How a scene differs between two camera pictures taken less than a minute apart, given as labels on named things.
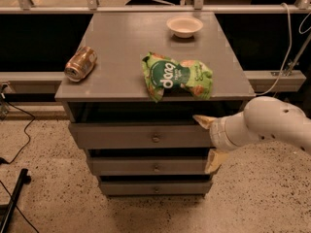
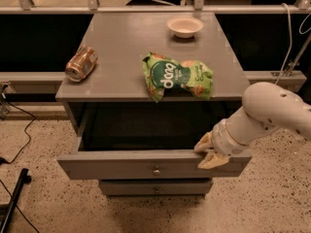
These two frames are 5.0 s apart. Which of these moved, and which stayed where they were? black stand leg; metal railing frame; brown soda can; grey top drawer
Moved: grey top drawer
Stayed: metal railing frame; black stand leg; brown soda can
